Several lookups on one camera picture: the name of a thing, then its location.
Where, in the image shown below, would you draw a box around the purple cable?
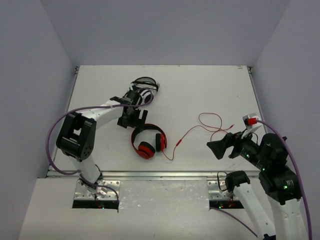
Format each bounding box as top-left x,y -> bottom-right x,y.
254,119 -> 313,240
47,94 -> 155,176

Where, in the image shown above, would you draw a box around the white black headphones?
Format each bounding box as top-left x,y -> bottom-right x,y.
129,76 -> 160,105

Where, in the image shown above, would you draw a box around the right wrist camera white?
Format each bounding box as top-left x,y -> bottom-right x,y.
241,113 -> 262,139

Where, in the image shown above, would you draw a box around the red black headphones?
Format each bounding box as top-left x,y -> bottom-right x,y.
130,123 -> 168,160

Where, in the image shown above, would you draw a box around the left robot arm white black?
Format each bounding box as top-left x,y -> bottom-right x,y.
56,88 -> 154,195

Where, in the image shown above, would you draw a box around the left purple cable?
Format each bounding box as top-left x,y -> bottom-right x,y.
47,94 -> 155,176

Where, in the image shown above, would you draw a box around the metal mounting plate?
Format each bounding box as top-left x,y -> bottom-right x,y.
207,180 -> 239,201
73,179 -> 121,201

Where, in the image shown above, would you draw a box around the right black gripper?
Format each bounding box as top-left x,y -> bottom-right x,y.
206,127 -> 268,171

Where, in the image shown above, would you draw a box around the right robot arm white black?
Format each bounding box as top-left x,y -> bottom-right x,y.
206,132 -> 308,240

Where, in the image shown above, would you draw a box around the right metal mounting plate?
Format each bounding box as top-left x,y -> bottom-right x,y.
207,180 -> 239,201

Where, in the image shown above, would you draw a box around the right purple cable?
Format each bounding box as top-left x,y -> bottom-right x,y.
254,119 -> 313,240

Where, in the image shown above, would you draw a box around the red headphone cable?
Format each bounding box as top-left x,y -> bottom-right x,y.
162,112 -> 236,162

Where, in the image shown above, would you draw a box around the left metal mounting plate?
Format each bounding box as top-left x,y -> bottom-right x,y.
73,179 -> 121,201

